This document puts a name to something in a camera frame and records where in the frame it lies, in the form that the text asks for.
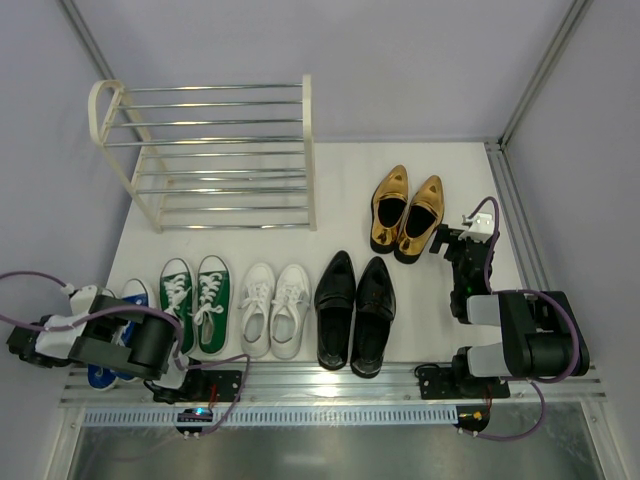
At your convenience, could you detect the black loafer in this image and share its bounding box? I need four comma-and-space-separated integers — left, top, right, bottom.
314, 250, 356, 371
350, 256, 396, 379

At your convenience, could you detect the blue canvas sneaker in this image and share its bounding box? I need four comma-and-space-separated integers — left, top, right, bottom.
112, 278, 156, 383
87, 364, 118, 391

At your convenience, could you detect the white sneaker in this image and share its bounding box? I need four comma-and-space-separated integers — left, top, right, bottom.
238, 263, 275, 359
270, 264, 311, 360

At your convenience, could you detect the green canvas sneaker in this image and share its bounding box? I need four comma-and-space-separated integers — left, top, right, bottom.
193, 255, 233, 355
159, 258, 195, 354

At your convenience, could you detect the cream metal shoe rack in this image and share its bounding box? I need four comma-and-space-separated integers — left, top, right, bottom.
87, 75, 317, 233

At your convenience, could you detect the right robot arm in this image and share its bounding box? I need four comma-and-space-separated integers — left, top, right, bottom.
430, 224, 590, 398

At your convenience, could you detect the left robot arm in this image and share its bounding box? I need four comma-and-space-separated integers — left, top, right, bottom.
6, 294, 207, 404

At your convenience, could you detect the right gold shoe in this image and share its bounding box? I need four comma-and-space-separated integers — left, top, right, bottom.
394, 175, 445, 264

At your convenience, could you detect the gold shoe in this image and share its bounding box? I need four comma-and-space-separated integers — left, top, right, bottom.
394, 175, 445, 264
370, 165, 409, 254

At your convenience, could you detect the left gold shoe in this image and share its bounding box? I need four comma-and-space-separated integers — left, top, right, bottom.
370, 165, 409, 254

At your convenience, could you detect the right small controller board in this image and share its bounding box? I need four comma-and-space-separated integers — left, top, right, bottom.
453, 405, 491, 435

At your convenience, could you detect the small controller board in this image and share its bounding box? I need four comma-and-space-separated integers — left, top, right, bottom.
175, 407, 213, 439
453, 405, 491, 435

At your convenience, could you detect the left small controller board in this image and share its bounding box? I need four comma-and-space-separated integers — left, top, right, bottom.
175, 407, 213, 439

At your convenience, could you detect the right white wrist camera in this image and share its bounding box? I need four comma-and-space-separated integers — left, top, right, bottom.
459, 212, 495, 243

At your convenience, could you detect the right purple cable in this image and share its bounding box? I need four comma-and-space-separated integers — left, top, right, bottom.
459, 196, 584, 442

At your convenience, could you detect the purple cable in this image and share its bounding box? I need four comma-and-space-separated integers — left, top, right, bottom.
0, 270, 251, 441
459, 196, 584, 442

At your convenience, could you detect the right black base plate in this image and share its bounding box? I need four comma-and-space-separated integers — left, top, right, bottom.
414, 363, 511, 400

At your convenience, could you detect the aluminium rail frame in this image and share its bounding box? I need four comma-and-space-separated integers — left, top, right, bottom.
57, 142, 609, 411

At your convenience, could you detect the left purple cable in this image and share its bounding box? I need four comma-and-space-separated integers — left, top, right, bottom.
0, 270, 251, 441

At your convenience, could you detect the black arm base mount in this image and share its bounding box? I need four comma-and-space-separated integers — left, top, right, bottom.
143, 370, 243, 404

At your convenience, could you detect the slotted grey cable duct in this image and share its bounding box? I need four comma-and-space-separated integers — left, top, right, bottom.
83, 404, 457, 427

